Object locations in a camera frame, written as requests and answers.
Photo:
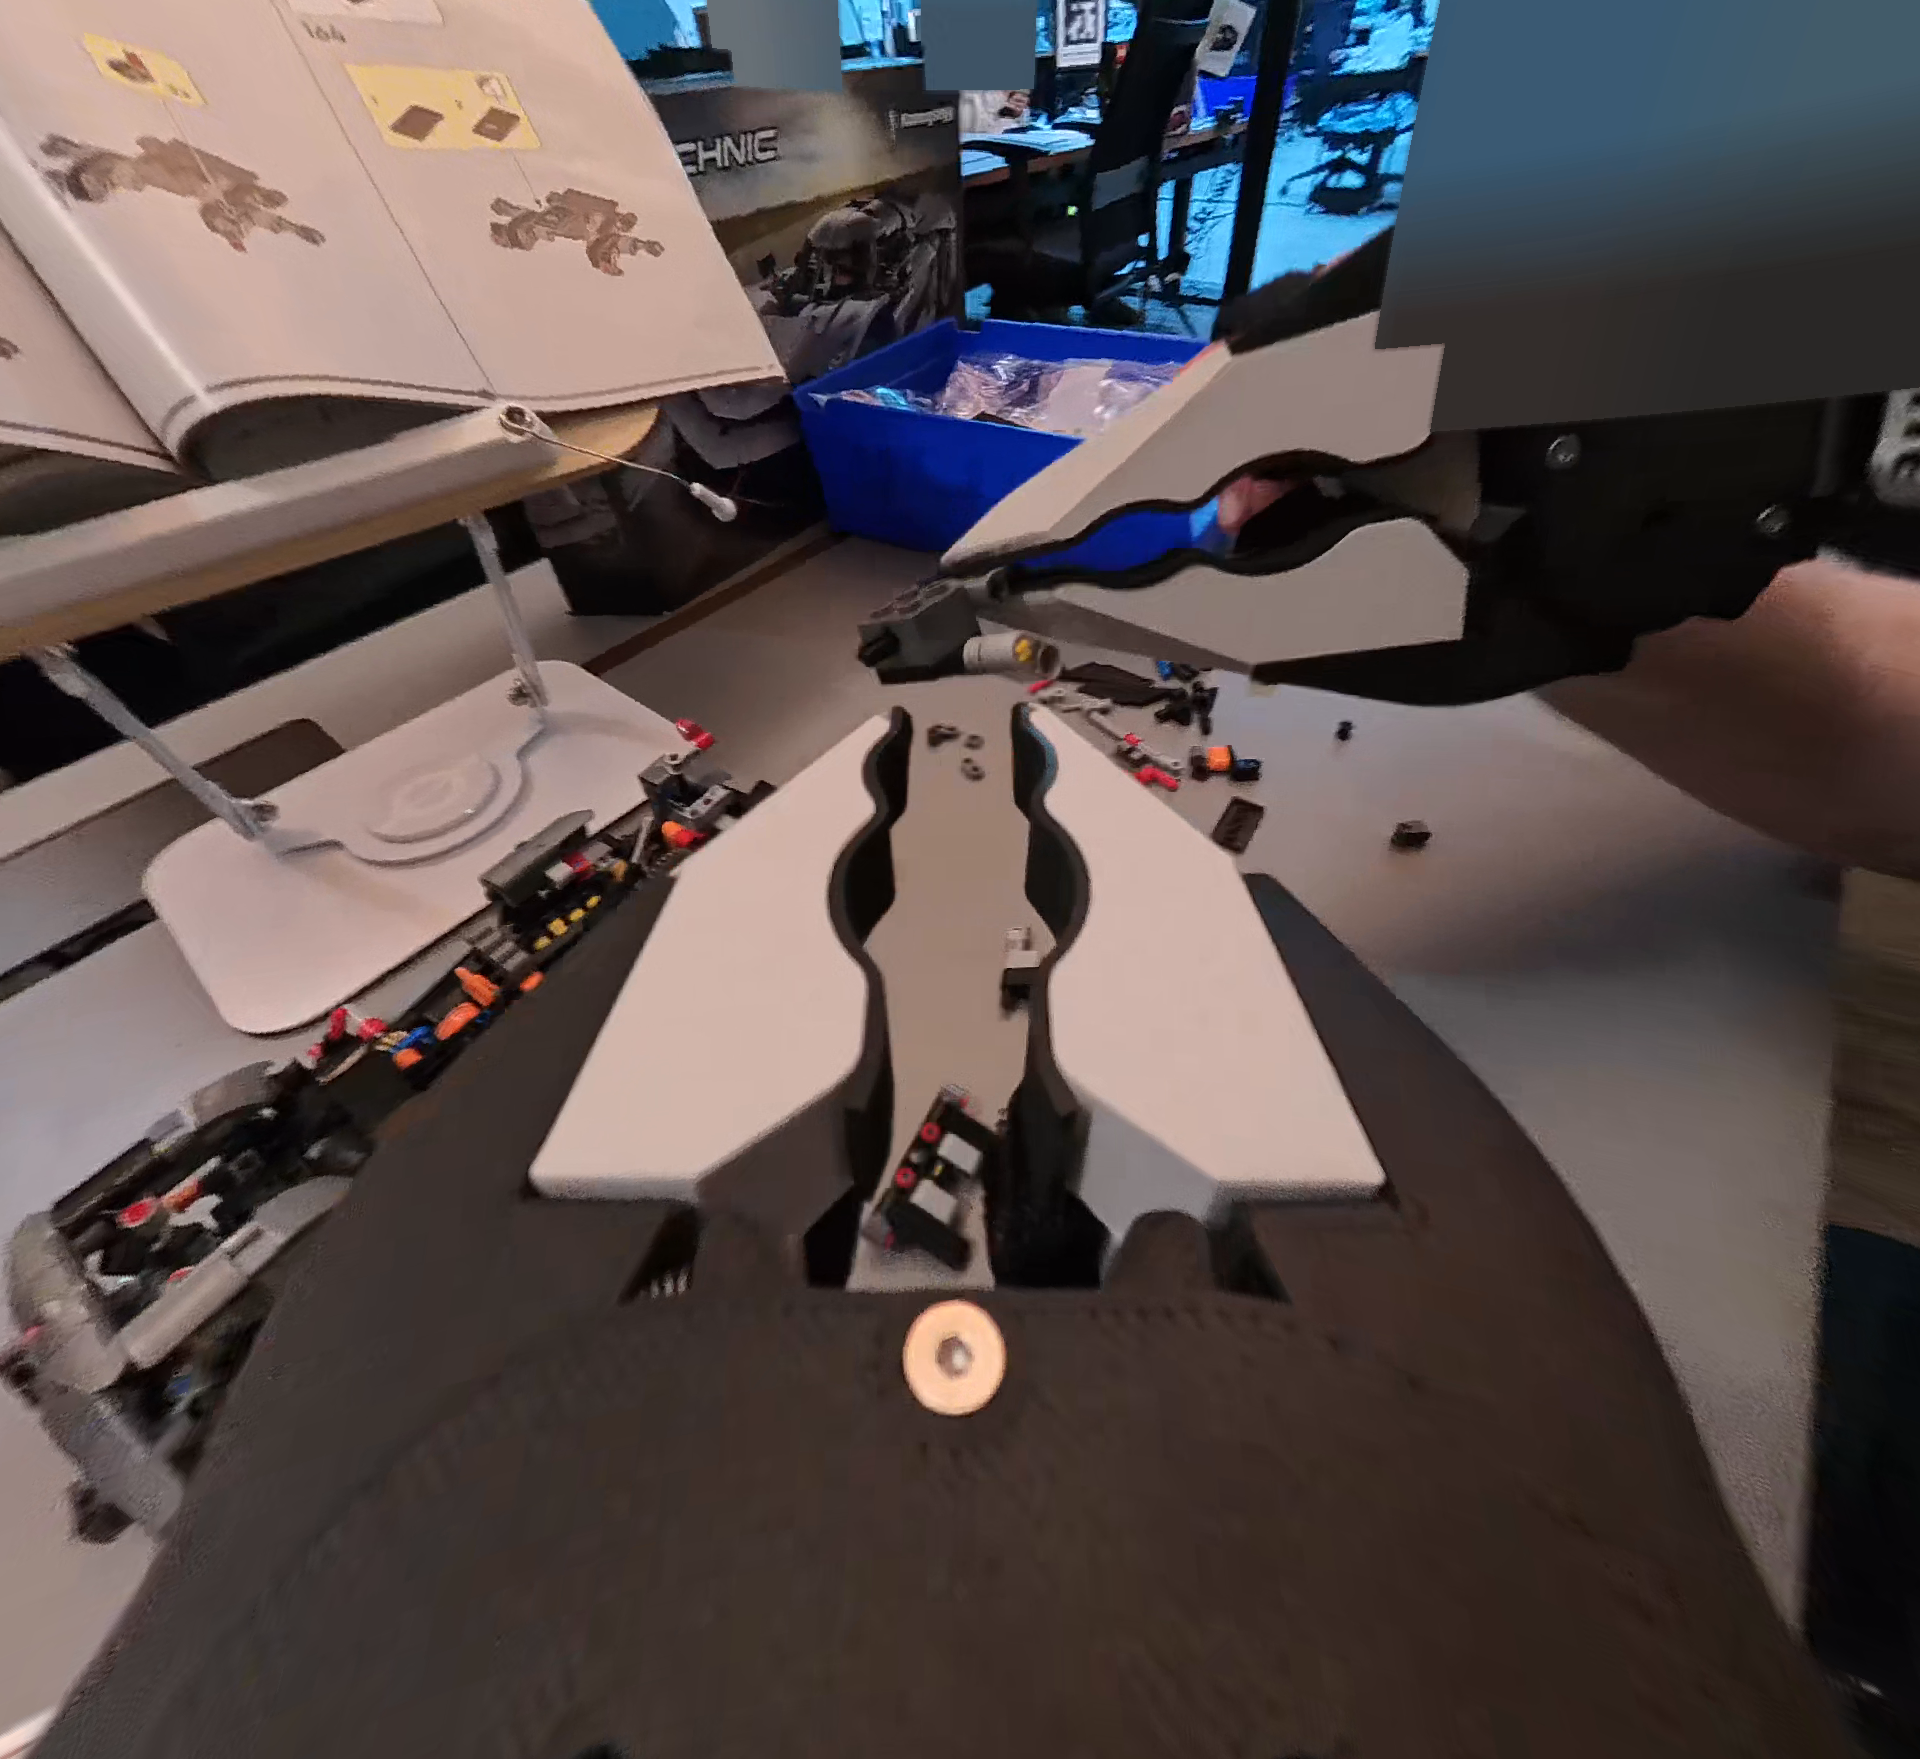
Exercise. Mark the large dark printed box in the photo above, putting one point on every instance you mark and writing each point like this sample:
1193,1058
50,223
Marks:
840,245

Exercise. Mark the blue plastic bin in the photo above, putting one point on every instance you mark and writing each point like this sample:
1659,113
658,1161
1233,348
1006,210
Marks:
899,468

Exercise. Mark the small black lego plate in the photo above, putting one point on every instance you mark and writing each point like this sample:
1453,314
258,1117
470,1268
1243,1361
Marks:
1237,825

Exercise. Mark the small framed marker tag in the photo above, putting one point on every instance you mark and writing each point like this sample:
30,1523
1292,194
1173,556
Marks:
1079,24

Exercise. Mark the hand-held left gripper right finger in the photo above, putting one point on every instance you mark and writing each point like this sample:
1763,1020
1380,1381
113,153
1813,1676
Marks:
1214,1039

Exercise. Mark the black lego assembly red pins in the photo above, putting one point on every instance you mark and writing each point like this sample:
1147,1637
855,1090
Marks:
930,1174

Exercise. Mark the black pole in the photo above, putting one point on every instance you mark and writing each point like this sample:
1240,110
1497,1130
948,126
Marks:
1273,65

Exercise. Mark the person's dark trousers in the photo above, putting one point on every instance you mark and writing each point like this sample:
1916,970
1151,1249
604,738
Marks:
1868,1459

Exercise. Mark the person's right hand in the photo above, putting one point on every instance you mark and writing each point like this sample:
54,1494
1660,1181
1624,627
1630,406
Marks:
1252,507

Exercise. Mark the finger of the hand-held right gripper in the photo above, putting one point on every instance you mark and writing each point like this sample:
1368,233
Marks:
1200,425
1320,597

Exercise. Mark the open instruction booklet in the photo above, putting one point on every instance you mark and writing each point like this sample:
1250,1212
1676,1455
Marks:
375,141

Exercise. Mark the clear plastic bags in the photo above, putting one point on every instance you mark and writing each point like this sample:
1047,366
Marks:
1036,387

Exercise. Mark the dark grey lego axle assembly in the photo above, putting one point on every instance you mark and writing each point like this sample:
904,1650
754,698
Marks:
939,627

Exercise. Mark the black lego beam assembly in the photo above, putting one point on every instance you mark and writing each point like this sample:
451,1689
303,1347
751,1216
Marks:
1021,957

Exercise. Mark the black lego wing panel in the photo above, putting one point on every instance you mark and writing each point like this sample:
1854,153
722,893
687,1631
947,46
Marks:
1117,682

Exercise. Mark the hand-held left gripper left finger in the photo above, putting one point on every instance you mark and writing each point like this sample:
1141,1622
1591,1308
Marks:
705,1039

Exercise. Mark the person's right forearm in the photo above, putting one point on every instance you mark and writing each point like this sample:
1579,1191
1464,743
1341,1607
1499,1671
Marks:
1769,709

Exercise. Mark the large lego vehicle model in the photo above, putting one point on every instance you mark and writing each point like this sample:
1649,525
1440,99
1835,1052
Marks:
494,919

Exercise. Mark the black office chair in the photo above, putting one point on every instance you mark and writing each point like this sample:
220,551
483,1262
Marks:
1139,141

